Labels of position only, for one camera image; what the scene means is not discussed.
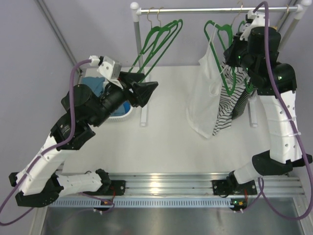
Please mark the green hanger holding striped top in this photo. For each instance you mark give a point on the green hanger holding striped top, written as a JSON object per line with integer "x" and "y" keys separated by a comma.
{"x": 247, "y": 80}

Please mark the white slotted cable duct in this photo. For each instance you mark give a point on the white slotted cable duct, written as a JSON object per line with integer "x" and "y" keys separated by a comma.
{"x": 76, "y": 202}

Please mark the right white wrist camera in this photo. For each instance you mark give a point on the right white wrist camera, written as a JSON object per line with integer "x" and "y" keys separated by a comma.
{"x": 253, "y": 19}

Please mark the white plastic laundry basket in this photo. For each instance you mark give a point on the white plastic laundry basket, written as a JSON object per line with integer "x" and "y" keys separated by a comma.
{"x": 122, "y": 116}

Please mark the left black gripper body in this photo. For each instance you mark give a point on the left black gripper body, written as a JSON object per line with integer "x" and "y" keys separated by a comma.
{"x": 131, "y": 90}

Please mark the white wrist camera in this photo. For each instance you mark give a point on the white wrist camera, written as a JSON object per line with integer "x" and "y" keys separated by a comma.
{"x": 253, "y": 19}
{"x": 108, "y": 68}

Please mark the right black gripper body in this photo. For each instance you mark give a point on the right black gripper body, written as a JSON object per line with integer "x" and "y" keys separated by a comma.
{"x": 236, "y": 55}

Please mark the bright blue garment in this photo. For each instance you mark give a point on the bright blue garment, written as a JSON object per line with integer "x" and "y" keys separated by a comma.
{"x": 122, "y": 110}

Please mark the teal blue shirt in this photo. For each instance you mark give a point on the teal blue shirt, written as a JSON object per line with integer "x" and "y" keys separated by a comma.
{"x": 95, "y": 84}

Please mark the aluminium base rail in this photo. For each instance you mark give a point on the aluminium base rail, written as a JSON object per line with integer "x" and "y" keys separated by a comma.
{"x": 166, "y": 184}

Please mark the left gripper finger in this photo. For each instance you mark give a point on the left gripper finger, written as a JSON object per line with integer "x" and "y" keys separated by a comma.
{"x": 142, "y": 93}
{"x": 129, "y": 78}

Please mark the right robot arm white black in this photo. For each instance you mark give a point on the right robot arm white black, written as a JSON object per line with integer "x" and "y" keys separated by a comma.
{"x": 275, "y": 85}

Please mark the silver clothes rack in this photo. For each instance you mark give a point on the silver clothes rack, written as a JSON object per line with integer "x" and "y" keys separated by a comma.
{"x": 298, "y": 7}

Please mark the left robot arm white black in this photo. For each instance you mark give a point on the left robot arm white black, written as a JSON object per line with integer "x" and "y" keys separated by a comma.
{"x": 39, "y": 184}

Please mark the black striped dark garment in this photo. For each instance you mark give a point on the black striped dark garment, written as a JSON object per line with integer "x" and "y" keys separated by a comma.
{"x": 244, "y": 94}

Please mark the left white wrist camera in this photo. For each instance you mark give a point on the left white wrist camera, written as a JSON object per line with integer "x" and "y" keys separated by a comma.
{"x": 108, "y": 68}

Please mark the white black striped tank top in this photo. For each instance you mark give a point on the white black striped tank top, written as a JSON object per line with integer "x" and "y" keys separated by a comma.
{"x": 227, "y": 103}

